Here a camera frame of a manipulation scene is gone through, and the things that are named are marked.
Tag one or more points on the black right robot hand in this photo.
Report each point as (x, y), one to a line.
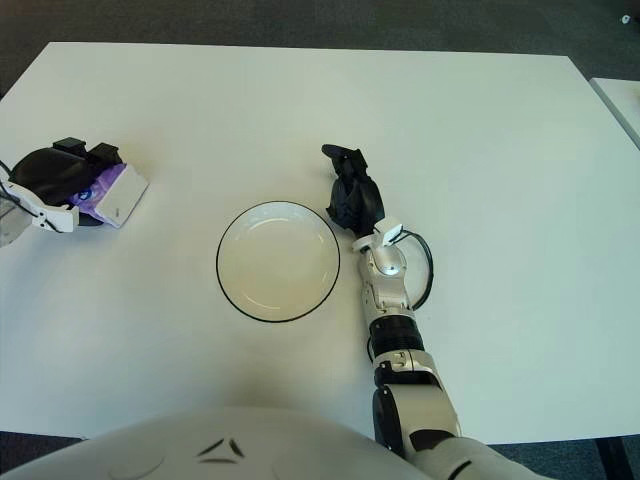
(360, 200)

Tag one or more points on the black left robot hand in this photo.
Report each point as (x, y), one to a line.
(50, 175)

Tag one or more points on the purple tissue paper pack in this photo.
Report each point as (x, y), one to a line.
(122, 195)

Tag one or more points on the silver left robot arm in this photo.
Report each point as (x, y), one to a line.
(55, 217)

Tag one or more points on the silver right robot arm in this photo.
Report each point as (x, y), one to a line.
(387, 262)

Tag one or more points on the white plate with black rim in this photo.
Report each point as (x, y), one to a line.
(277, 262)

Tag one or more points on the silver robot torso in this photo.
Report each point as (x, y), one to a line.
(250, 440)

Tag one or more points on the white side table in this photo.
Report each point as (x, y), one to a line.
(622, 100)

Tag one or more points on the black table leg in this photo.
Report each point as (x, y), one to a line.
(612, 460)

